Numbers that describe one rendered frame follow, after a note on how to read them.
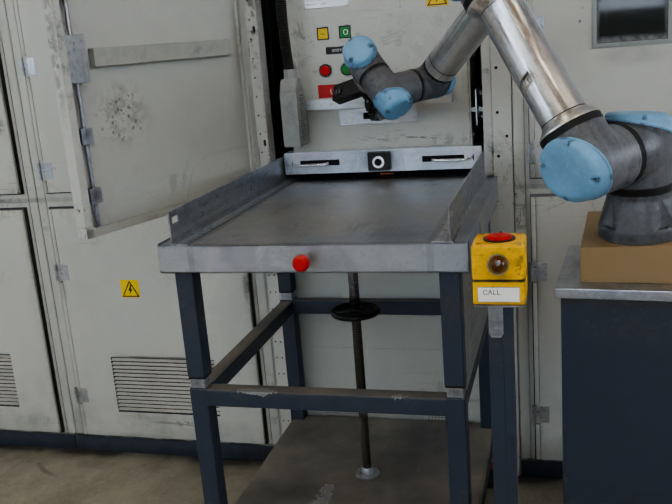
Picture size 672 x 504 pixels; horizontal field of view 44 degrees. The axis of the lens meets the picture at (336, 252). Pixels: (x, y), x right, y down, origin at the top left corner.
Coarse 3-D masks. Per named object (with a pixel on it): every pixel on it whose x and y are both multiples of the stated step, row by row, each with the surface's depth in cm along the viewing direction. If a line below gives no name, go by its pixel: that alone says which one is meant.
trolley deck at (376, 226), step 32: (288, 192) 216; (320, 192) 213; (352, 192) 209; (384, 192) 206; (416, 192) 203; (448, 192) 200; (480, 192) 196; (224, 224) 183; (256, 224) 181; (288, 224) 178; (320, 224) 176; (352, 224) 174; (384, 224) 171; (416, 224) 169; (480, 224) 172; (160, 256) 168; (192, 256) 166; (224, 256) 165; (256, 256) 163; (288, 256) 161; (320, 256) 159; (352, 256) 158; (384, 256) 156; (416, 256) 155; (448, 256) 153
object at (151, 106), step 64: (64, 0) 174; (128, 0) 191; (192, 0) 208; (64, 64) 174; (128, 64) 192; (192, 64) 209; (64, 128) 177; (128, 128) 193; (192, 128) 211; (256, 128) 228; (128, 192) 195; (192, 192) 213
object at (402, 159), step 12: (480, 144) 218; (288, 156) 231; (300, 156) 230; (312, 156) 229; (324, 156) 228; (336, 156) 228; (348, 156) 227; (360, 156) 226; (396, 156) 223; (408, 156) 222; (420, 156) 222; (432, 156) 221; (444, 156) 220; (456, 156) 219; (288, 168) 232; (312, 168) 230; (324, 168) 229; (336, 168) 228; (348, 168) 228; (360, 168) 227; (396, 168) 224; (408, 168) 223; (420, 168) 222; (432, 168) 222; (444, 168) 221; (456, 168) 220; (468, 168) 219
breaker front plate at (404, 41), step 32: (288, 0) 221; (352, 0) 217; (384, 0) 215; (416, 0) 213; (448, 0) 211; (352, 32) 219; (384, 32) 217; (416, 32) 215; (320, 64) 223; (416, 64) 217; (320, 128) 228; (352, 128) 226; (384, 128) 223; (416, 128) 221; (448, 128) 219
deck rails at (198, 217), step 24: (264, 168) 218; (480, 168) 205; (216, 192) 188; (240, 192) 202; (264, 192) 217; (456, 192) 162; (168, 216) 166; (192, 216) 176; (216, 216) 188; (456, 216) 160; (192, 240) 169; (432, 240) 153
